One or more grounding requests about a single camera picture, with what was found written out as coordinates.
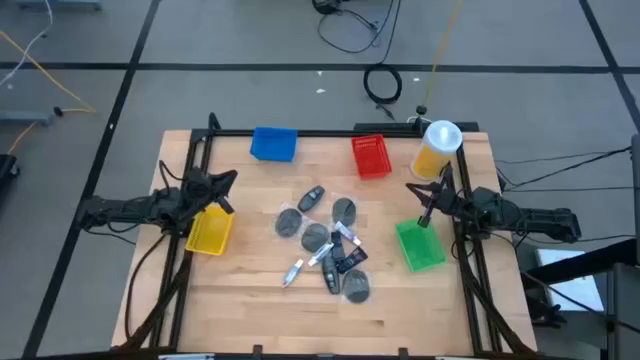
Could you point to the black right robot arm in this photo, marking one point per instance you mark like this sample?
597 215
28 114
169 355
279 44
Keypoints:
525 220

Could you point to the grey side desk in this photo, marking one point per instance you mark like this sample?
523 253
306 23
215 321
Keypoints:
625 300

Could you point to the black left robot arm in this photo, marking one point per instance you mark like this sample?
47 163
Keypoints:
125 207

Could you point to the yellow wipes canister white lid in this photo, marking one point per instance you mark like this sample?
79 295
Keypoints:
437 150

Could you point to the black curved corner bracket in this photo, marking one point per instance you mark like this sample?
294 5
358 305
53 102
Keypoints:
214 122

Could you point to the blue plastic basket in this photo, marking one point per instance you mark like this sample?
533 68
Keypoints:
274 145

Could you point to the red plastic basket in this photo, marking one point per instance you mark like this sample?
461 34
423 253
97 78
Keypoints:
371 156

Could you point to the white sheet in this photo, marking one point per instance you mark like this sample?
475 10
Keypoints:
570 280

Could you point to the white toothpaste tube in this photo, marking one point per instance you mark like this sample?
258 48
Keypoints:
347 233
292 273
320 254

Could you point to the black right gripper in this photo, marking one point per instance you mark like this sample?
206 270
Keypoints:
445 200

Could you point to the green plastic basket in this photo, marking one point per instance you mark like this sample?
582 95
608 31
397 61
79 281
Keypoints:
420 246

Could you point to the black aluminium table frame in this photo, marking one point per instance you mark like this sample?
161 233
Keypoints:
325 133

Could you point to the dark grey toiletry bottle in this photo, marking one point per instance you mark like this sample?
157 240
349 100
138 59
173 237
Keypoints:
330 275
337 245
311 198

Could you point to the grey floor stand foot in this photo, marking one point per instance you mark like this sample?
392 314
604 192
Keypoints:
25 117
60 5

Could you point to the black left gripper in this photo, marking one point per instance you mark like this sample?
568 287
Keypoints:
202 186

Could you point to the yellow plastic basket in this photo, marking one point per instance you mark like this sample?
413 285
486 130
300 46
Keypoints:
210 235

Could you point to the dark toiletry packet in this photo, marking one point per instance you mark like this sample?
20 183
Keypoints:
352 260

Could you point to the black floor equipment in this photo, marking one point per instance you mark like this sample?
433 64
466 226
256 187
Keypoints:
6 170

